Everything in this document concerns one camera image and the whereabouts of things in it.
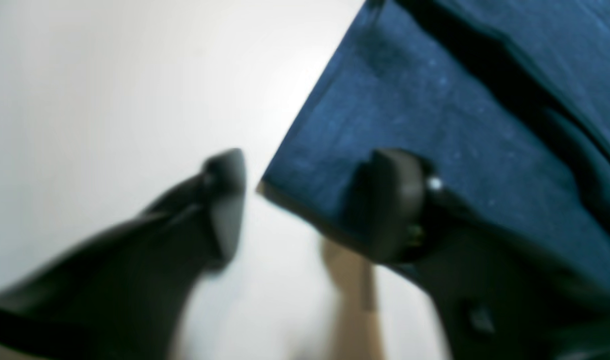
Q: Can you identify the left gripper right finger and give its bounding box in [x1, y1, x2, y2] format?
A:
[364, 148, 610, 360]

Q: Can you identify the dark blue t-shirt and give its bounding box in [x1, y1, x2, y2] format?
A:
[261, 0, 610, 291]

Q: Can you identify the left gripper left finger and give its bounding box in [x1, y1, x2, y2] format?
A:
[0, 148, 246, 360]

